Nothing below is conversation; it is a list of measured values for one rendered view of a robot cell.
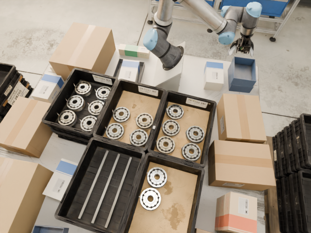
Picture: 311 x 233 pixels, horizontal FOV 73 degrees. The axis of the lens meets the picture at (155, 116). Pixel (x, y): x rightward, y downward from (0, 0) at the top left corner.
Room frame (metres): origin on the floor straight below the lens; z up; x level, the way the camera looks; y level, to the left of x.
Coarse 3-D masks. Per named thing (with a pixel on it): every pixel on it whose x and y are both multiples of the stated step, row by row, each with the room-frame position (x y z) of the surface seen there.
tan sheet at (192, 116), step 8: (168, 104) 0.68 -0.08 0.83; (176, 112) 0.63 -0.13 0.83; (184, 112) 0.63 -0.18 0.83; (192, 112) 0.63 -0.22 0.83; (200, 112) 0.63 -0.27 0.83; (208, 112) 0.63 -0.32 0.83; (184, 120) 0.58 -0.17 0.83; (192, 120) 0.58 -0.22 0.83; (200, 120) 0.58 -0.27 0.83; (184, 128) 0.52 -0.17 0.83; (160, 136) 0.47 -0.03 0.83; (176, 136) 0.47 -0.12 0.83; (184, 136) 0.47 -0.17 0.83; (176, 144) 0.42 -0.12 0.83; (184, 144) 0.42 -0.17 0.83; (200, 144) 0.43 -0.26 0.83; (176, 152) 0.38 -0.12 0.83; (192, 152) 0.38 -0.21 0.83
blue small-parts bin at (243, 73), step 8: (232, 64) 1.04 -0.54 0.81; (240, 64) 1.08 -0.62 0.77; (248, 64) 1.07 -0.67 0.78; (232, 72) 0.97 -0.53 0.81; (240, 72) 1.00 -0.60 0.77; (248, 72) 1.01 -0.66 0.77; (232, 80) 0.90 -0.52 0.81; (240, 80) 0.89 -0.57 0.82; (248, 80) 0.88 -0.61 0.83; (256, 80) 0.88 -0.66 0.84
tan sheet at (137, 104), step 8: (128, 96) 0.74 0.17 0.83; (136, 96) 0.74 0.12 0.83; (144, 96) 0.74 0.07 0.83; (120, 104) 0.68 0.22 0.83; (128, 104) 0.68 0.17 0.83; (136, 104) 0.68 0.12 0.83; (144, 104) 0.68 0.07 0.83; (152, 104) 0.68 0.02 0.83; (136, 112) 0.62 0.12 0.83; (144, 112) 0.63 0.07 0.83; (152, 112) 0.63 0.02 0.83; (112, 120) 0.57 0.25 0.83; (128, 128) 0.52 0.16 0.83; (136, 128) 0.52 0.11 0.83; (104, 136) 0.46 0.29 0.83; (128, 136) 0.47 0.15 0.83
